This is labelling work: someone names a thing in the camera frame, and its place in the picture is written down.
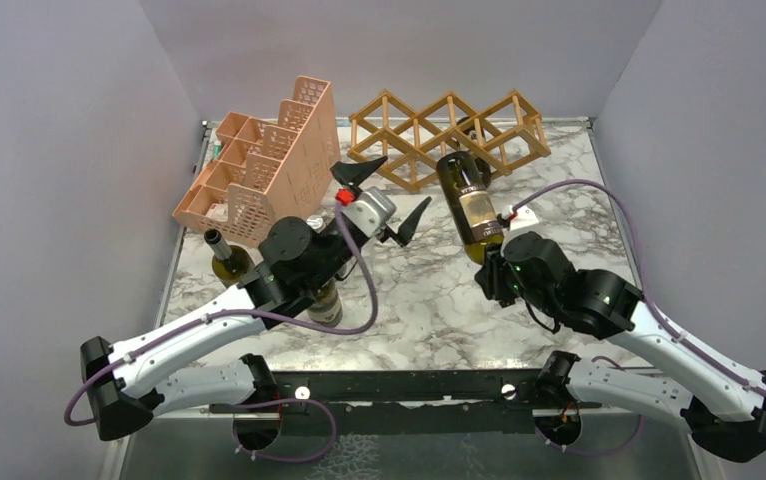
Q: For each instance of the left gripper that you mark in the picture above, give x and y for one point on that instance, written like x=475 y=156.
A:
x=406 y=229

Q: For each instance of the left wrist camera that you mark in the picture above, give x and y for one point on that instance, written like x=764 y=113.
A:
x=368 y=211

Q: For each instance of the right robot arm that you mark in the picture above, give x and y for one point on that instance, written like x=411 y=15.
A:
x=719 y=403

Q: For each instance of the pink plastic organizer rack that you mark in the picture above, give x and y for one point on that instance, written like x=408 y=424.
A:
x=266 y=170

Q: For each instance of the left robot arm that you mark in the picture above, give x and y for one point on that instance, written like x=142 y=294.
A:
x=128 y=383

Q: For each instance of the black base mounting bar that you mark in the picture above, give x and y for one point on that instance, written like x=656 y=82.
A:
x=384 y=402

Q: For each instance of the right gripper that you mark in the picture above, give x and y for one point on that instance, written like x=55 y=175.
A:
x=490 y=275

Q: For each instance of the dark green embossed wine bottle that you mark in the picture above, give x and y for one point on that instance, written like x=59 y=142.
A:
x=471 y=132

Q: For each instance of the green Primitivo wine bottle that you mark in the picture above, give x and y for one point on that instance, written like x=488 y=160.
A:
x=471 y=208

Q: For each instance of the clear bottle dark label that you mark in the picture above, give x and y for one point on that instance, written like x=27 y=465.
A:
x=317 y=223

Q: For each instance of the green bottle far left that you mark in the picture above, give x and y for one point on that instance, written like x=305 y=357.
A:
x=230 y=263

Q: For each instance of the green bottle white label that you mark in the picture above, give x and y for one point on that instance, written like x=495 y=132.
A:
x=327 y=306

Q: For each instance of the wooden wine rack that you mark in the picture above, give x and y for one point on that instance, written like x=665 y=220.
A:
x=414 y=139

